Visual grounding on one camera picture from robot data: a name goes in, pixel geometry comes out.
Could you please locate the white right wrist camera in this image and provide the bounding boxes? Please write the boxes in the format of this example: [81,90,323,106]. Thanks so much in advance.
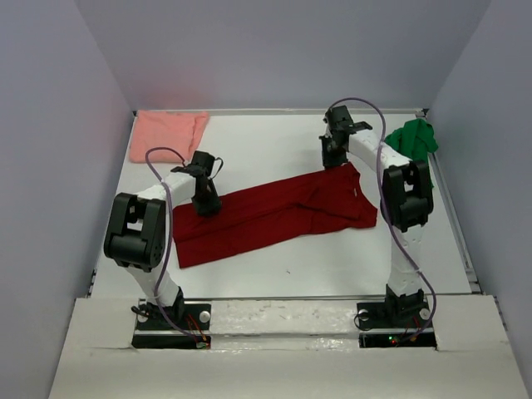
[352,121,373,131]

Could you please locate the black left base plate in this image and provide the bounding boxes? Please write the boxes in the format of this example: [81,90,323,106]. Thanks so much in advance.
[131,301,212,350]

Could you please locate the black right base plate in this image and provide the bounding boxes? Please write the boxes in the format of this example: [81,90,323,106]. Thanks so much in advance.
[353,302,437,349]

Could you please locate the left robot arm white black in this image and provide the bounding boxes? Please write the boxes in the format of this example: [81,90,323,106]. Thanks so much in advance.
[103,146,224,336]

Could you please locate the red t-shirt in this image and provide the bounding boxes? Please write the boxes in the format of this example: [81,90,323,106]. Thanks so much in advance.
[173,163,377,268]

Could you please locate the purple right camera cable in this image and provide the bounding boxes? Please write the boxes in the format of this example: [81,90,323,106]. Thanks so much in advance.
[328,96,437,346]

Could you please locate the green t-shirt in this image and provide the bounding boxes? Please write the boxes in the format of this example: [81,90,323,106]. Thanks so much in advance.
[385,119,439,167]

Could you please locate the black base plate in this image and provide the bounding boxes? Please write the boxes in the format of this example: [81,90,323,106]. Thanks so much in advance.
[353,302,437,349]
[131,301,212,350]

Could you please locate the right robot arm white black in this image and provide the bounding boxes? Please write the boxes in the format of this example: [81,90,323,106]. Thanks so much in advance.
[319,101,436,332]

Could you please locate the folded pink t-shirt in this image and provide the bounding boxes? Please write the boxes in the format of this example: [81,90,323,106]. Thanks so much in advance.
[129,110,209,164]

